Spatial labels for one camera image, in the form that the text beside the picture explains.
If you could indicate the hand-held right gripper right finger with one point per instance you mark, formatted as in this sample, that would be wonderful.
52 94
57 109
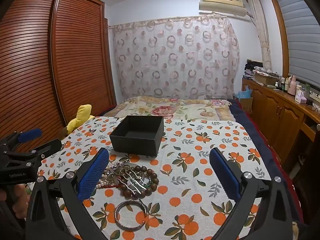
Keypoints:
225 177

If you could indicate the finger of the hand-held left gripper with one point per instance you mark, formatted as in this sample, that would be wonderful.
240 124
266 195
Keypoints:
30 134
47 147

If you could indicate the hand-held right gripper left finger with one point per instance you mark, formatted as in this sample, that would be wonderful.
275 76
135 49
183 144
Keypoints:
92 177

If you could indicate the silver bangle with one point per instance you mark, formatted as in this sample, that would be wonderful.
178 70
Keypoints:
117 215

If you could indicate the black square box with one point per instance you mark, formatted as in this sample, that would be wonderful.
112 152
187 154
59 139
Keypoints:
136 143

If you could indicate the person's left hand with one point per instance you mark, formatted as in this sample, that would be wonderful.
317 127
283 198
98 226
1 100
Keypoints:
18 197

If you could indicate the orange fruit print tablecloth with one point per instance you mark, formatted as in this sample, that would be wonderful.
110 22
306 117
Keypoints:
190 155

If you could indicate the yellow plush toy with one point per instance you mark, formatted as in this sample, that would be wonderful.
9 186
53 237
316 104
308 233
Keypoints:
80 116

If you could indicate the dark blue bed sheet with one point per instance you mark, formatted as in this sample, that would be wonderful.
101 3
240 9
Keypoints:
250 130

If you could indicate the brown cardboard box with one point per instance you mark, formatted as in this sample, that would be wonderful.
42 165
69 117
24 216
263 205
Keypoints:
246 105

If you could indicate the wooden side cabinet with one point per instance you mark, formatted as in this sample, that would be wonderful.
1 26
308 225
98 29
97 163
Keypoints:
275 110

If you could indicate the blue plastic bag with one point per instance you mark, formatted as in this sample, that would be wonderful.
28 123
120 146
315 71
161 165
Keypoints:
243 93

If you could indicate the brown slatted wooden wardrobe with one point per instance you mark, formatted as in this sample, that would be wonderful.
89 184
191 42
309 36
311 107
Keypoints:
75 55

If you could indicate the floral bedspread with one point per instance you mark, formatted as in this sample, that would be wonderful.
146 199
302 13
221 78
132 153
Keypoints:
160 110

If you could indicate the cardboard box with floral cloth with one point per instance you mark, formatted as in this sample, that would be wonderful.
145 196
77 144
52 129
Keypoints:
265 78

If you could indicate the pink tissue box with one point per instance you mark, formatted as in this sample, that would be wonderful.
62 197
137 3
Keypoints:
300 98

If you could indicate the stack of folded clothes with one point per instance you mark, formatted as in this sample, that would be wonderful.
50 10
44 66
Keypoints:
251 68

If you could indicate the pink thermos bottle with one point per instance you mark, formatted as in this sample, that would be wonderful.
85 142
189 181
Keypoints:
292 86

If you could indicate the tied beige curtain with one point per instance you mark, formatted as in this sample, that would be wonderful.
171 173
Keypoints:
261 30

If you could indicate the grey striped window blind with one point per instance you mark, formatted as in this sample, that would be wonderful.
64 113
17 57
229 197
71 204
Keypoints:
297 30

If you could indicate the cream wall air conditioner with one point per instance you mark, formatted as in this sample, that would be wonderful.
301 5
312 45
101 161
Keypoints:
220 3

